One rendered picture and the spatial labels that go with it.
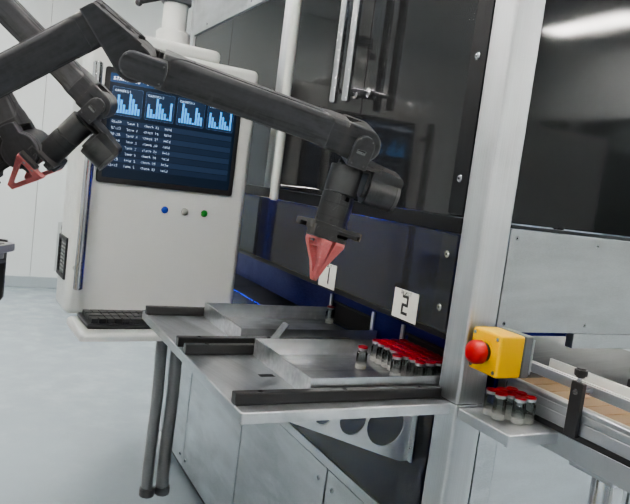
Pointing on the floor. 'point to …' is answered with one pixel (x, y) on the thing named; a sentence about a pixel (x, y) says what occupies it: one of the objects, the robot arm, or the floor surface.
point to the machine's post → (483, 239)
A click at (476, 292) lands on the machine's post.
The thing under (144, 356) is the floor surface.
